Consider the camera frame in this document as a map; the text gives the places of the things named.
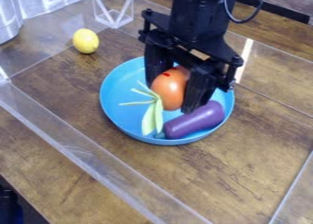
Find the yellow toy lemon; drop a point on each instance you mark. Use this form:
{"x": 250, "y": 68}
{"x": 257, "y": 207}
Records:
{"x": 86, "y": 41}

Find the purple toy eggplant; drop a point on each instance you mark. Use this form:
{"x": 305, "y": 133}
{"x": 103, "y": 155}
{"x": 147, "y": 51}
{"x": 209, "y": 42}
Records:
{"x": 205, "y": 118}

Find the orange toy carrot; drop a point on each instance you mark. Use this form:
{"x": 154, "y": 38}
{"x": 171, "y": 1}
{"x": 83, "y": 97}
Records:
{"x": 166, "y": 93}

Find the clear acrylic enclosure wall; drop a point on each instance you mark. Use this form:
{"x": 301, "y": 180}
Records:
{"x": 86, "y": 174}

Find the grey white curtain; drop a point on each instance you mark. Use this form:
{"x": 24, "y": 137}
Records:
{"x": 15, "y": 11}

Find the clear acrylic corner bracket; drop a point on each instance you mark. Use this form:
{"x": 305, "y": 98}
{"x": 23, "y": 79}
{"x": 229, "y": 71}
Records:
{"x": 110, "y": 17}

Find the blue round tray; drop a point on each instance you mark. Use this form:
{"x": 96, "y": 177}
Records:
{"x": 115, "y": 92}

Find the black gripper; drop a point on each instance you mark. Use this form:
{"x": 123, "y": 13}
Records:
{"x": 187, "y": 37}

